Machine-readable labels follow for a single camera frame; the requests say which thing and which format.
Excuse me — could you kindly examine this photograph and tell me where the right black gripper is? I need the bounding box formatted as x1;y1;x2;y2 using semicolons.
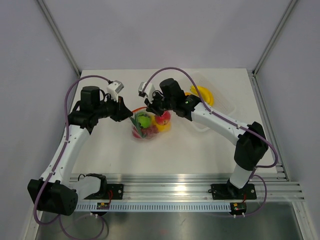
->
145;90;176;117

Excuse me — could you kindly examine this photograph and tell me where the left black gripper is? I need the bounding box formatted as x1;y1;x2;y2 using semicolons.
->
94;93;133;122

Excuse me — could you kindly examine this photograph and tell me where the green spring onion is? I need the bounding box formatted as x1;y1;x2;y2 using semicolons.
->
129;113;144;139

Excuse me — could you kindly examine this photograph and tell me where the red apple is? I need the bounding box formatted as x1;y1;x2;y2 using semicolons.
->
154;111;171;126

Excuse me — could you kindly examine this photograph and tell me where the green apple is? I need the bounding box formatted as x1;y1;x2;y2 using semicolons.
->
136;112;152;129

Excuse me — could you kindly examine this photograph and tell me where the clear orange-zip bag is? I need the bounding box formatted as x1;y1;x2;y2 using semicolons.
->
129;107;172;141

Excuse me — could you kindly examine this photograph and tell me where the yellow bell pepper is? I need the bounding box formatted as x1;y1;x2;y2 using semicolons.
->
154;122;172;133

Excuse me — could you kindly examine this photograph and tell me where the purple grape bunch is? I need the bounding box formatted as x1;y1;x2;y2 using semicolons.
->
140;125;159;140

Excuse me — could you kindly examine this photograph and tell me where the red pomegranate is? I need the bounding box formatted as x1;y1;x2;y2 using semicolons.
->
131;126;141;139

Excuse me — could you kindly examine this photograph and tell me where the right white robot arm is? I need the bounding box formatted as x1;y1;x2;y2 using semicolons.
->
138;78;269;200

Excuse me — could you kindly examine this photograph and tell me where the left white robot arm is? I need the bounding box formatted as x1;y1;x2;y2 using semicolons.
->
27;81;133;216

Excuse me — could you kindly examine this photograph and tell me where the yellow banana bunch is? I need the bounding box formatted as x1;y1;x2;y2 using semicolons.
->
189;85;215;107

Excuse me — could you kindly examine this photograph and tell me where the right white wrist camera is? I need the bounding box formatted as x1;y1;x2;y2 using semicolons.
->
138;82;156;103

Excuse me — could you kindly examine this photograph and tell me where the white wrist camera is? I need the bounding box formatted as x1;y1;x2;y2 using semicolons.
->
138;82;156;103
106;80;124;102

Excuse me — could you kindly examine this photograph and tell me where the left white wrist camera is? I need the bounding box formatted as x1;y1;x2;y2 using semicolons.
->
106;80;124;102

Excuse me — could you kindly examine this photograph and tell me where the left aluminium frame post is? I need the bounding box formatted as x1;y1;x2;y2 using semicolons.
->
35;0;82;77

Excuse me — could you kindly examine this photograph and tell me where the aluminium frame post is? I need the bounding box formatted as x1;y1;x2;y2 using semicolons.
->
35;0;82;77
252;0;300;77

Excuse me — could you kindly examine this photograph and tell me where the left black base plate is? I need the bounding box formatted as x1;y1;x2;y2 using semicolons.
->
99;183;124;201

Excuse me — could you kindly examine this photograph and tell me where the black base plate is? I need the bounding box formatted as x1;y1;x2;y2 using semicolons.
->
99;183;124;201
207;183;257;200

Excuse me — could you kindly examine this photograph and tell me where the white slotted cable duct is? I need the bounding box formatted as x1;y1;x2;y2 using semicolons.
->
75;202;231;213

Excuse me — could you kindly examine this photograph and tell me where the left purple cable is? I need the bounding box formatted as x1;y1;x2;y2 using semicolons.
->
33;74;111;225

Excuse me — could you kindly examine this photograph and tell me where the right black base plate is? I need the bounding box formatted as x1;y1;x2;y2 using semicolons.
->
207;183;257;200

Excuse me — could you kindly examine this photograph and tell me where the aluminium mounting rail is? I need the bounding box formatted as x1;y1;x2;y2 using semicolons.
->
105;172;305;202

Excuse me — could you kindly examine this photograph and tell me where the right aluminium frame post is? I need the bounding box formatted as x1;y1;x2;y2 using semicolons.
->
252;0;300;77

